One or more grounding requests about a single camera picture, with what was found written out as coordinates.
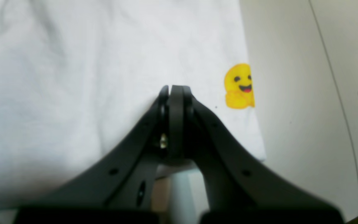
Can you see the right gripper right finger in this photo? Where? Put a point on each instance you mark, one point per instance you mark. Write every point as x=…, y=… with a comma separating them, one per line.
x=240, y=189

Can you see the white printed T-shirt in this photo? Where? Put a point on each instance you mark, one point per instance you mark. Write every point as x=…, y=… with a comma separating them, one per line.
x=76, y=75

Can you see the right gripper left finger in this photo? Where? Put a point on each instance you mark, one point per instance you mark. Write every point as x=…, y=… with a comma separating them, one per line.
x=118, y=188

